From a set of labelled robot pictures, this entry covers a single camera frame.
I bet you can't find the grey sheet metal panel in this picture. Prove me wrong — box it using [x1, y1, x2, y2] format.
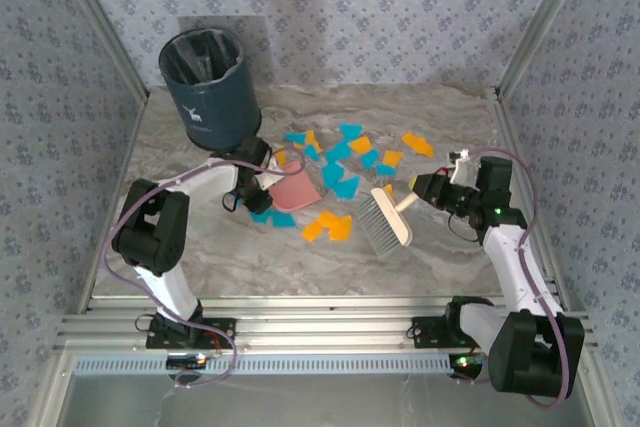
[52, 371, 601, 427]

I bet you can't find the aluminium extrusion rail bed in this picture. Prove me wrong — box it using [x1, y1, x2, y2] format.
[53, 295, 600, 354]

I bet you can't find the small controller board with LEDs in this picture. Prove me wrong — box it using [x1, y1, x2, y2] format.
[448, 352, 487, 382]
[166, 352, 209, 370]

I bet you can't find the dark blue deer trash bin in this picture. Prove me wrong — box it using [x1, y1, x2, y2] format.
[158, 28, 263, 152]

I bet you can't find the cream hand brush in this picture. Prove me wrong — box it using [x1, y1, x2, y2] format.
[353, 185, 419, 256]

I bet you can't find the aluminium frame post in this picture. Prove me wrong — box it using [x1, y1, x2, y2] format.
[496, 0, 597, 101]
[49, 0, 150, 101]

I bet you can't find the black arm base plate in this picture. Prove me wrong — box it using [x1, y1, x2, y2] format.
[145, 316, 237, 351]
[410, 315, 503, 350]

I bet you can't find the pink plastic dustpan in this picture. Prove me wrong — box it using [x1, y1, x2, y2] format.
[268, 160, 322, 214]

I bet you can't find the clear plastic bin liner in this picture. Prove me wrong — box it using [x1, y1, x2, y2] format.
[159, 29, 245, 86]

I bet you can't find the grey slotted cable duct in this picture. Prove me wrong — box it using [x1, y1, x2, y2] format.
[73, 352, 454, 377]

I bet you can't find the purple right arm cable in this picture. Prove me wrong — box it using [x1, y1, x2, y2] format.
[467, 146, 574, 408]

